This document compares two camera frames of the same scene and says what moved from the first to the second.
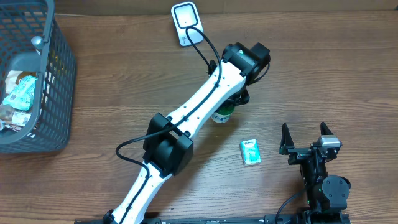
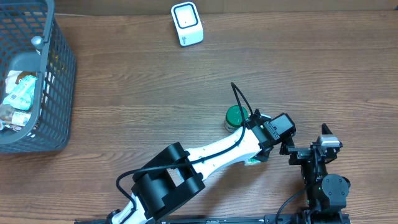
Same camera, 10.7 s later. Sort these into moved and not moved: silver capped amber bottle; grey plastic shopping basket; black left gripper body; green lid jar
Moved: black left gripper body; green lid jar
Not moved: silver capped amber bottle; grey plastic shopping basket
